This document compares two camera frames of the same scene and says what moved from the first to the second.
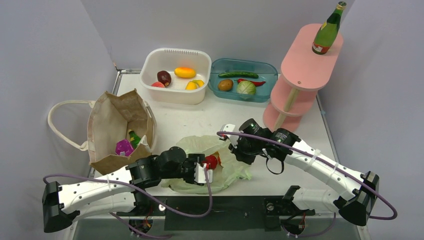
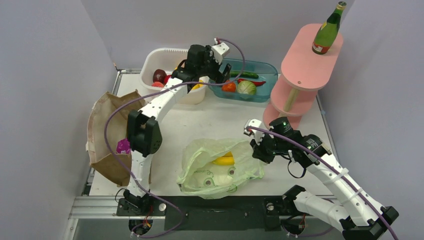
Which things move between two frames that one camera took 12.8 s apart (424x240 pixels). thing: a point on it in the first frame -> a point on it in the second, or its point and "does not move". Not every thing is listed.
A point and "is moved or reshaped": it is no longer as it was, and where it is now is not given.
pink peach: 158,84 does not move
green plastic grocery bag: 234,169 is moved or reshaped
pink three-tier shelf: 302,72 does not move
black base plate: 227,213 does not move
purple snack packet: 124,147 does not move
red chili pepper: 256,83 does not move
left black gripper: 197,159 -> 217,76
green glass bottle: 327,33 does not move
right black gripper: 238,151 -> 259,152
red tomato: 212,160 -> 166,78
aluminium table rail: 118,77 does not move
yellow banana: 216,154 -> 227,159
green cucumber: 238,74 does not move
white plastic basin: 168,59 does not move
